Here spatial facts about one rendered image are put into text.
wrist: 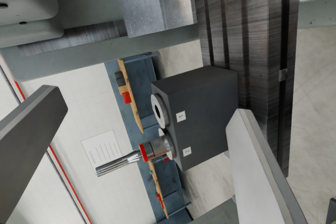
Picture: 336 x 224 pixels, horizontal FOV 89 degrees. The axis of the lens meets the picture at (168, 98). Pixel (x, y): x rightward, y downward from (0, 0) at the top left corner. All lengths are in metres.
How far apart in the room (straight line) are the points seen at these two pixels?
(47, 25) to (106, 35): 0.29
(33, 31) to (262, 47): 0.46
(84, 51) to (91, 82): 3.91
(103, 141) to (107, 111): 0.86
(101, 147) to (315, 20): 4.97
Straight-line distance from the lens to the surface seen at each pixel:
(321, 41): 1.46
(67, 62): 0.73
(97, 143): 5.18
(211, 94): 0.41
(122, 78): 4.11
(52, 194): 6.07
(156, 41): 0.76
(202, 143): 0.46
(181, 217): 7.47
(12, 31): 0.48
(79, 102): 4.76
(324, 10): 1.21
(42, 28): 0.47
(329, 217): 2.05
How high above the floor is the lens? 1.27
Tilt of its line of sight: 17 degrees down
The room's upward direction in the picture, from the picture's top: 109 degrees counter-clockwise
